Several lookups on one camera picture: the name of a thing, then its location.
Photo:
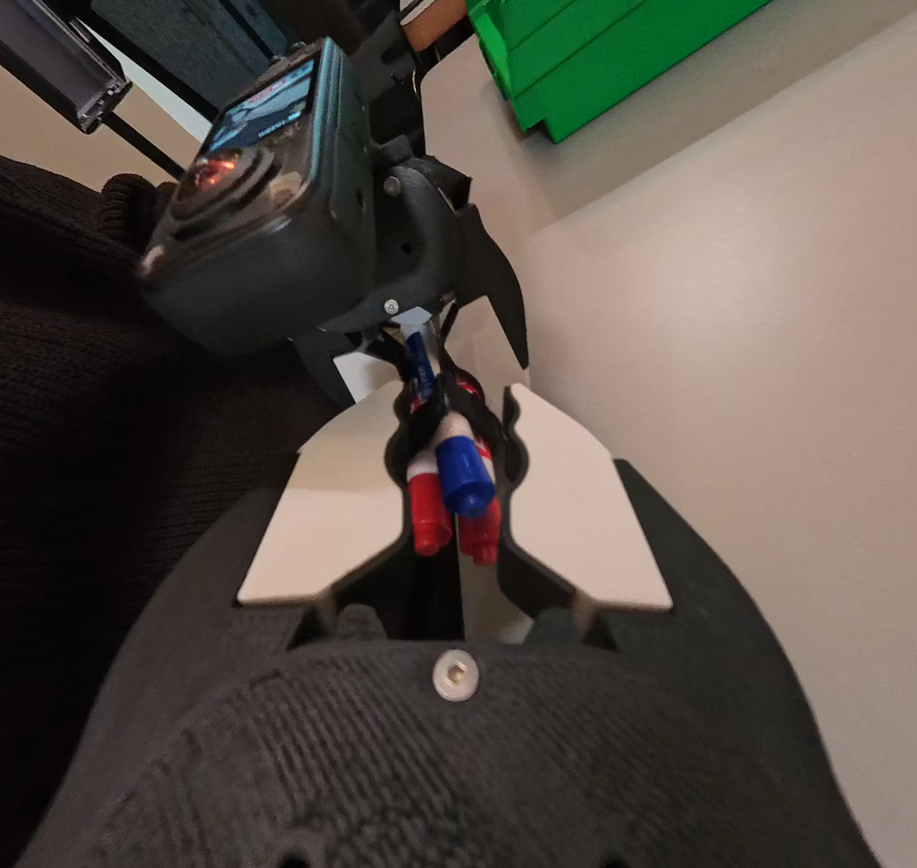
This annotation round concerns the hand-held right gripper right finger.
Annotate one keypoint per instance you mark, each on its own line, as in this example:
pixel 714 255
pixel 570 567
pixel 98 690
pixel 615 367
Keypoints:
pixel 587 524

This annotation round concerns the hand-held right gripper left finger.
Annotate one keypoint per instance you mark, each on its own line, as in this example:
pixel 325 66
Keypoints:
pixel 322 517

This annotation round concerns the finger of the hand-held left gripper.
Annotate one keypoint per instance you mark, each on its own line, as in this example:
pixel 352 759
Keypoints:
pixel 476 345
pixel 365 377

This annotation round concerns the red dry erase marker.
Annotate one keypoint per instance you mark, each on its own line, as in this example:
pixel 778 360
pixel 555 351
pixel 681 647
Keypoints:
pixel 430 517
pixel 478 538

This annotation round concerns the blue dry erase marker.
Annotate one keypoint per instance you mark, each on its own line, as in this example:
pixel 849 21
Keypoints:
pixel 465 474

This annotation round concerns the green plastic box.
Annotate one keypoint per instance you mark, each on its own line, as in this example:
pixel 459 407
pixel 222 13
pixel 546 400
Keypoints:
pixel 609 37

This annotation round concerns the dark fabric panel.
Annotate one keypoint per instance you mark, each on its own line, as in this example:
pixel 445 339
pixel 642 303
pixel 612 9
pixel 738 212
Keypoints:
pixel 179 22

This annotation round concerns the black aluminium frame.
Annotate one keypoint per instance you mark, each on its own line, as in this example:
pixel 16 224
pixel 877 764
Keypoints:
pixel 64 65

